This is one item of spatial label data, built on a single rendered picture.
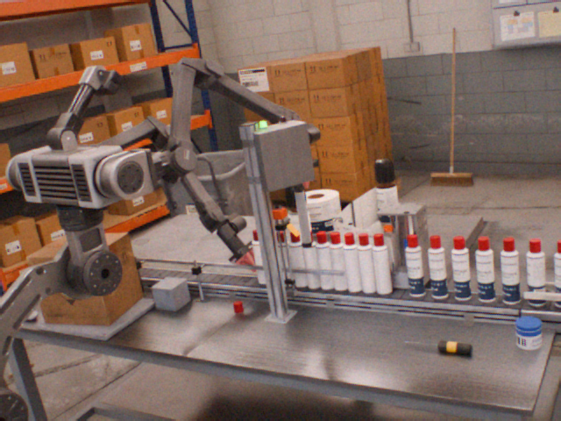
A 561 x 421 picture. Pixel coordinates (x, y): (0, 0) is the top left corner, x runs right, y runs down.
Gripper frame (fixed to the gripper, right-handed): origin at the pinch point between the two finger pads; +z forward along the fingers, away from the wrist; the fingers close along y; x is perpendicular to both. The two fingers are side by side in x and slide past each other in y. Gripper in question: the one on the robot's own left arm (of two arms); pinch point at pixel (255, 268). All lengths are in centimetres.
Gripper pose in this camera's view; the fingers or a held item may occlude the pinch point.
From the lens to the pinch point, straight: 242.9
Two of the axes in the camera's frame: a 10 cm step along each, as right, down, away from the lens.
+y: 4.6, -3.5, 8.1
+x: -6.1, 5.4, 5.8
